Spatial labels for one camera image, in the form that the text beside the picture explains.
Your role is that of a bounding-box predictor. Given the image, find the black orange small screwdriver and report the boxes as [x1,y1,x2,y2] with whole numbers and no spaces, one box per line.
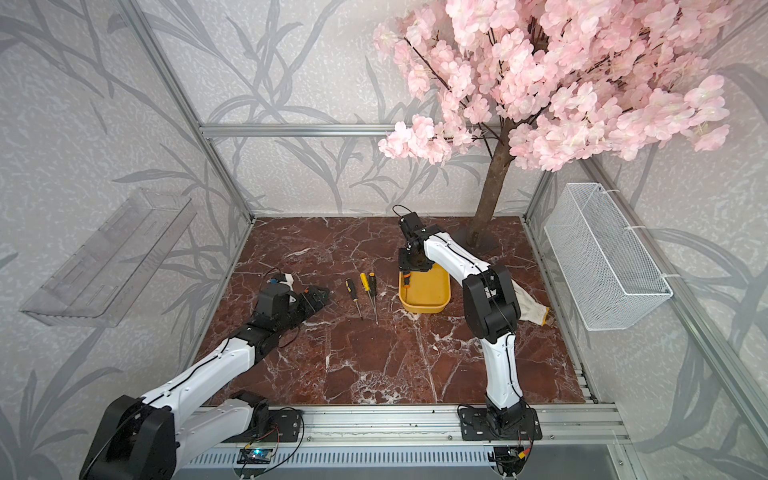
[402,271,412,292]

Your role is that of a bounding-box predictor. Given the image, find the yellow plastic storage box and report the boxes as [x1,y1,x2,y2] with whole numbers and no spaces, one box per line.
[398,264,451,314]

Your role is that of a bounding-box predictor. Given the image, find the black yellow-tip slim screwdriver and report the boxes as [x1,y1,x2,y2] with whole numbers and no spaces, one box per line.
[368,272,379,323]

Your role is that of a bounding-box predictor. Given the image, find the yellow handled screwdriver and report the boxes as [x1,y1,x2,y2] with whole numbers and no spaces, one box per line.
[360,273,371,302]

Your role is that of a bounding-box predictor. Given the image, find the black yellow stubby screwdriver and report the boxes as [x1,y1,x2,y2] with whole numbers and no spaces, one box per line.
[345,278,363,319]

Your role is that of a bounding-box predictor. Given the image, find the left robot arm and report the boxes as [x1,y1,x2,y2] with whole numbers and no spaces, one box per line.
[79,281,331,479]

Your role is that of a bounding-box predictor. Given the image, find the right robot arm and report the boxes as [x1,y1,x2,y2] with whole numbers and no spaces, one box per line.
[398,212,527,428]

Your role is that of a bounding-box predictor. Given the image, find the white work glove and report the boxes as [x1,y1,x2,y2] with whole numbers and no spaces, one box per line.
[513,282,549,326]

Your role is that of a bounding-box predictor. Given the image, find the left green circuit board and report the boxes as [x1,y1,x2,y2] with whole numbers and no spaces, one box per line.
[236,447,274,465]

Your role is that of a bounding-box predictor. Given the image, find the pink cherry blossom tree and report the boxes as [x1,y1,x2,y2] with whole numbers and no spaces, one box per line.
[373,1,734,234]

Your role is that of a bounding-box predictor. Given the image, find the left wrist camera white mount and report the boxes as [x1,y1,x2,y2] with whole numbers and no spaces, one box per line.
[267,273,294,289]

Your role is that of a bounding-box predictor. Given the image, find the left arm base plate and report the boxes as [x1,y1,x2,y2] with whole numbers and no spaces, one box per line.
[224,407,303,444]

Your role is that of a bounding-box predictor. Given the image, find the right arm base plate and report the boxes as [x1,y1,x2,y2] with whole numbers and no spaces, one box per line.
[457,403,543,441]

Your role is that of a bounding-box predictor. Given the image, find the white wire mesh basket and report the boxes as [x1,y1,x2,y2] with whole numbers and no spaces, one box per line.
[544,182,673,331]

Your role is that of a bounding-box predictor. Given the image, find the clear acrylic wall shelf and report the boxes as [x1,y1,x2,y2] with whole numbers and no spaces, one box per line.
[20,188,197,328]

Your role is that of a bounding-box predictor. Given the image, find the right circuit board with wires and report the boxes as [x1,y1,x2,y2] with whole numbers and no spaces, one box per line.
[488,446,531,478]

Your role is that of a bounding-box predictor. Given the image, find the aluminium front rail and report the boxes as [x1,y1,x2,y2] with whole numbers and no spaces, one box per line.
[125,403,631,448]

